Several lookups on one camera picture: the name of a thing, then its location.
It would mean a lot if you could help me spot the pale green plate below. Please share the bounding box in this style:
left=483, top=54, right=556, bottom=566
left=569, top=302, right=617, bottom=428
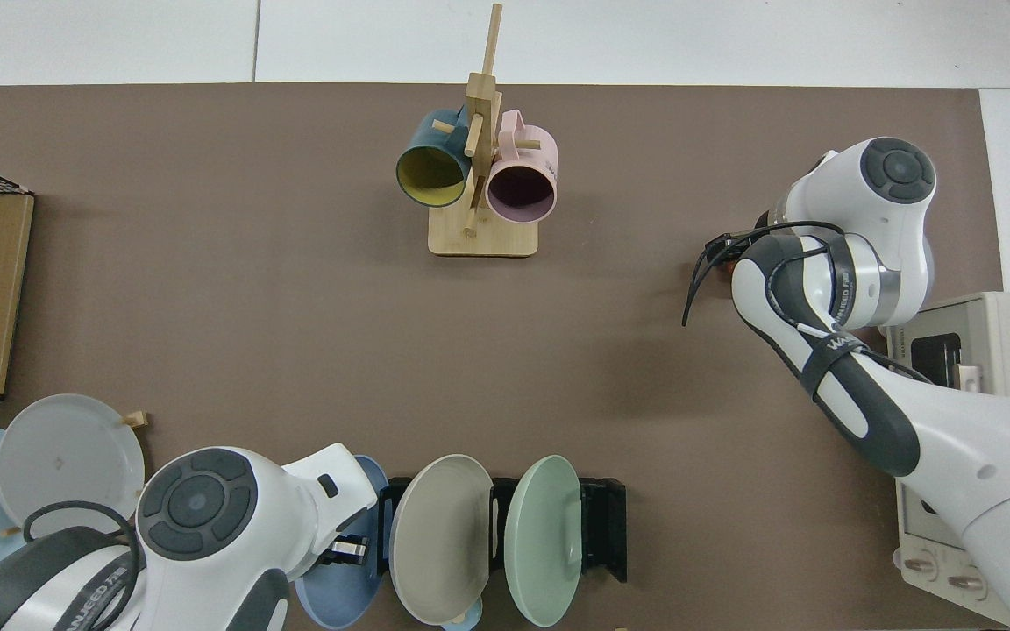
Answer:
left=503, top=455, right=583, bottom=628

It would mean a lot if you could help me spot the wooden mug stand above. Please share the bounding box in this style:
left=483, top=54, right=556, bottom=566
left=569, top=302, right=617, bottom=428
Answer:
left=428, top=3, right=539, bottom=259

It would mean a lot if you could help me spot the wooden plate rack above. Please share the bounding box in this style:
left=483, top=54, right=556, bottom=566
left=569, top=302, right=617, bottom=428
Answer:
left=0, top=410, right=150, bottom=537

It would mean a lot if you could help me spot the brown table cloth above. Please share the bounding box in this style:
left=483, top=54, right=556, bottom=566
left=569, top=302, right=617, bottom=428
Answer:
left=0, top=83, right=999, bottom=631

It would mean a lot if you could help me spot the pink mug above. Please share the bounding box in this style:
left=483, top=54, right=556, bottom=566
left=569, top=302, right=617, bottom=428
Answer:
left=485, top=110, right=558, bottom=224

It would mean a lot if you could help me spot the beige plate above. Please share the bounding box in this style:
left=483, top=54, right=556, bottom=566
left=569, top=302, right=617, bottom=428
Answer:
left=388, top=454, right=495, bottom=626

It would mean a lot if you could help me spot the dark teal mug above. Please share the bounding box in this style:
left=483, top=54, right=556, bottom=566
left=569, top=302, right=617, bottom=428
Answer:
left=395, top=107, right=473, bottom=209

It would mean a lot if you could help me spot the black dish rack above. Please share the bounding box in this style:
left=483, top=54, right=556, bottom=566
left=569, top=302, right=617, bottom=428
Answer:
left=376, top=476, right=628, bottom=585

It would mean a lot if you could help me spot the grey plate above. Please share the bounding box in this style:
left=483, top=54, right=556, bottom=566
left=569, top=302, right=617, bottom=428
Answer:
left=0, top=393, right=146, bottom=537

